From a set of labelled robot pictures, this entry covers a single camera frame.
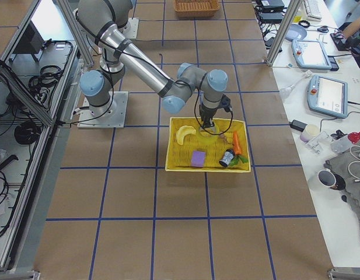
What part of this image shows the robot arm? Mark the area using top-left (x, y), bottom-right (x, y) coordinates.
top-left (76, 1), bottom-right (232, 128)

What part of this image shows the teach pendant near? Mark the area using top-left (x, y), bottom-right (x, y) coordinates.
top-left (307, 75), bottom-right (348, 118)

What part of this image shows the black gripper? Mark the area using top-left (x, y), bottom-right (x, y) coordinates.
top-left (199, 105), bottom-right (217, 128)

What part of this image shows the black power adapter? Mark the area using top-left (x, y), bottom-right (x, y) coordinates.
top-left (289, 120), bottom-right (307, 132)

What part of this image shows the grey cloth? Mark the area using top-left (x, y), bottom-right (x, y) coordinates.
top-left (323, 145), bottom-right (360, 229)

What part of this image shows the small dark can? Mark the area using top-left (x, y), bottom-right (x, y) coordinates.
top-left (219, 149), bottom-right (235, 167)

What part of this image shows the brown wicker basket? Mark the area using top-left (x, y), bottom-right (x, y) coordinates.
top-left (174, 0), bottom-right (220, 12)

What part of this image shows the teach pendant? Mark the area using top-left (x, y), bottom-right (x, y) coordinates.
top-left (291, 40), bottom-right (332, 71)
top-left (307, 75), bottom-right (348, 118)

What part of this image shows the brown toy animal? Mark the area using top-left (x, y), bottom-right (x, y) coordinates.
top-left (218, 134), bottom-right (229, 145)

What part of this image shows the purple foam block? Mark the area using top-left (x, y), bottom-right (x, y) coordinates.
top-left (191, 150), bottom-right (206, 168)

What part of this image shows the orange toy carrot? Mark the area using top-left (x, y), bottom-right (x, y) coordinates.
top-left (233, 131), bottom-right (242, 155)

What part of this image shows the yellow tape roll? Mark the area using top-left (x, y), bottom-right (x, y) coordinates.
top-left (196, 123), bottom-right (220, 145)

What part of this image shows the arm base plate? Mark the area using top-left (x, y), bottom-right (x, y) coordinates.
top-left (77, 91), bottom-right (128, 129)
top-left (119, 17), bottom-right (139, 40)

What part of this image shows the aluminium frame post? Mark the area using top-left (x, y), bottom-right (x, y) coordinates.
top-left (266, 0), bottom-right (302, 67)

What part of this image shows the yellow plastic basket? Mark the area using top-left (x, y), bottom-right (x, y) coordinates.
top-left (165, 117), bottom-right (251, 173)

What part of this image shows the white lilac jar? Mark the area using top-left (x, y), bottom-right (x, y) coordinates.
top-left (300, 124), bottom-right (320, 142)

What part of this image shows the teach pendant far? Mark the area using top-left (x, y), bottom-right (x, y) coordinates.
top-left (291, 40), bottom-right (332, 71)

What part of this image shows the blue plate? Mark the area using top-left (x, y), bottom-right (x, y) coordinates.
top-left (285, 23), bottom-right (307, 41)

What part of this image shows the yellow toy banana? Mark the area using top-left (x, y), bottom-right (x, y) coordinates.
top-left (176, 125), bottom-right (197, 145)

